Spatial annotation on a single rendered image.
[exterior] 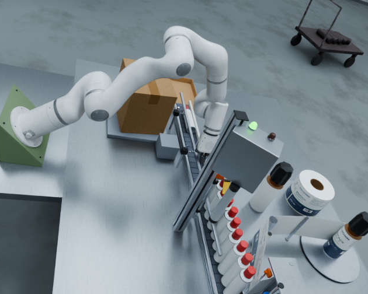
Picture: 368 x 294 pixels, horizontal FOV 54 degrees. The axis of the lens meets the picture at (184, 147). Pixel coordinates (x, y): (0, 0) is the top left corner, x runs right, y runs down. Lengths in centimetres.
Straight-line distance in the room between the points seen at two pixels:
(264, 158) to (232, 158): 11
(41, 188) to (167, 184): 58
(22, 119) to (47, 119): 11
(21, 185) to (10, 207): 96
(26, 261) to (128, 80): 138
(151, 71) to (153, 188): 61
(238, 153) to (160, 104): 75
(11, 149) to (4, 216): 96
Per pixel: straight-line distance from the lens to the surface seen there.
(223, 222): 152
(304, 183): 193
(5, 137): 163
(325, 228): 184
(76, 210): 159
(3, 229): 252
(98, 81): 153
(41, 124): 161
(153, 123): 193
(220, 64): 145
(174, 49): 136
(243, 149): 118
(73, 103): 156
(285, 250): 179
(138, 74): 142
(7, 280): 236
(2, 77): 220
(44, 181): 167
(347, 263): 196
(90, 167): 175
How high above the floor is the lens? 212
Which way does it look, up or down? 40 degrees down
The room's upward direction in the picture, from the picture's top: 25 degrees clockwise
